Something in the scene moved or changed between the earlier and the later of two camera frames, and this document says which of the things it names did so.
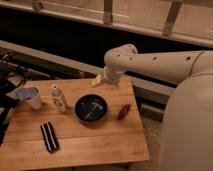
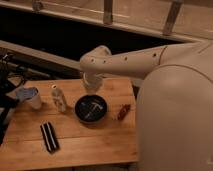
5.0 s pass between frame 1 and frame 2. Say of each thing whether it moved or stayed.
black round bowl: stayed
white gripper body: moved
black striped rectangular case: stayed
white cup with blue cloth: stayed
